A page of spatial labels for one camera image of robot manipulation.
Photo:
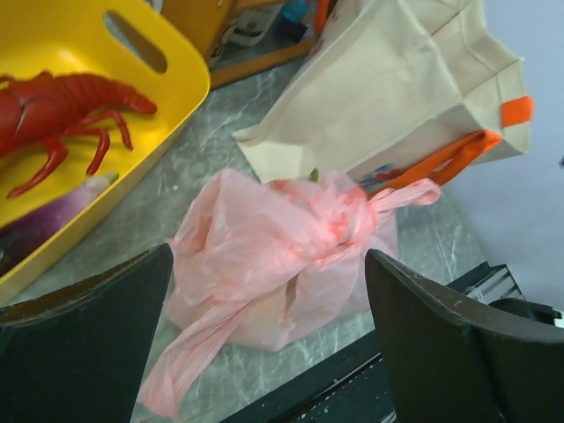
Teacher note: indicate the pink plastic grocery bag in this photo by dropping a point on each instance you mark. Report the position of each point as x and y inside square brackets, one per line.
[264, 265]

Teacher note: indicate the floral canvas tote bag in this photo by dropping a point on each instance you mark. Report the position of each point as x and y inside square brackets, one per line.
[393, 92]

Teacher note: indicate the red toy lobster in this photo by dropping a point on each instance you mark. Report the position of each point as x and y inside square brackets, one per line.
[44, 109]

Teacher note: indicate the purple toy eggplant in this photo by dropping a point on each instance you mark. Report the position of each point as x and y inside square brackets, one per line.
[22, 236]

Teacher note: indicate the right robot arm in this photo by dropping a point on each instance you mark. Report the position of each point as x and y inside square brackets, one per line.
[530, 310]

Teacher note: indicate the wooden shelf rack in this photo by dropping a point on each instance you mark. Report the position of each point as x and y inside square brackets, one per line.
[239, 38]

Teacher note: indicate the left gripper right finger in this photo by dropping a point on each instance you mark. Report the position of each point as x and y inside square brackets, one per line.
[453, 359]

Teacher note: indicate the yellow plastic tub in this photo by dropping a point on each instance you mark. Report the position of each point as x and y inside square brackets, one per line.
[125, 40]

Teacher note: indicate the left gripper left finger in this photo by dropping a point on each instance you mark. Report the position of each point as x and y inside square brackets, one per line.
[78, 354]

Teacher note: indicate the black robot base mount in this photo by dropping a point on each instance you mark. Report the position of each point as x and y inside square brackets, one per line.
[352, 380]

